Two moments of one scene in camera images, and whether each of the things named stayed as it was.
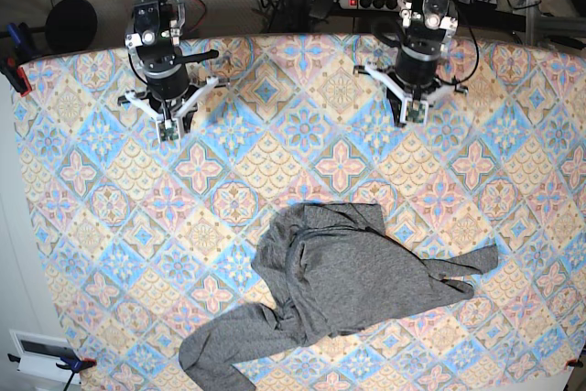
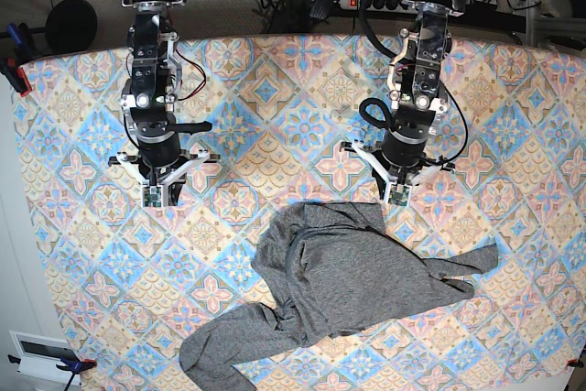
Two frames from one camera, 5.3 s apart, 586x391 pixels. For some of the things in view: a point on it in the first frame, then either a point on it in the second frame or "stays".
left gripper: (166, 82) to (159, 156)
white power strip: (382, 3) stays
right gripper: (417, 62) to (404, 150)
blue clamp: (21, 39) stays
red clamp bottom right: (573, 363) stays
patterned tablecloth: (145, 240) stays
